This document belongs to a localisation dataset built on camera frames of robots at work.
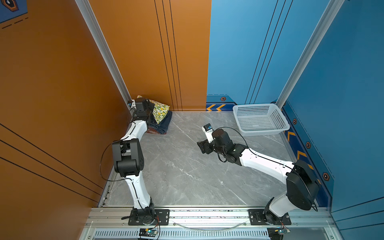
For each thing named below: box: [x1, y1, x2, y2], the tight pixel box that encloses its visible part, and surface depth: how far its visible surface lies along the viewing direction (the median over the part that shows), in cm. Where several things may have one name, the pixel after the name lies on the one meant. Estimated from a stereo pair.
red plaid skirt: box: [147, 127, 159, 134], surface depth 108 cm
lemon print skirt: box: [149, 99, 170, 124], surface depth 98 cm
